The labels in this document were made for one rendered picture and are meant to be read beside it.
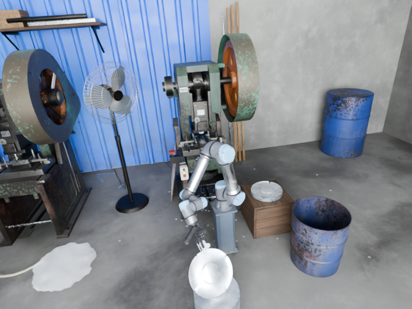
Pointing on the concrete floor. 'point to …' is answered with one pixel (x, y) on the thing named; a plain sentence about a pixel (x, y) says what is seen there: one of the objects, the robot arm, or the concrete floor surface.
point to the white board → (173, 173)
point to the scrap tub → (318, 235)
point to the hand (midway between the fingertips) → (204, 254)
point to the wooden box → (267, 213)
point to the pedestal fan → (114, 98)
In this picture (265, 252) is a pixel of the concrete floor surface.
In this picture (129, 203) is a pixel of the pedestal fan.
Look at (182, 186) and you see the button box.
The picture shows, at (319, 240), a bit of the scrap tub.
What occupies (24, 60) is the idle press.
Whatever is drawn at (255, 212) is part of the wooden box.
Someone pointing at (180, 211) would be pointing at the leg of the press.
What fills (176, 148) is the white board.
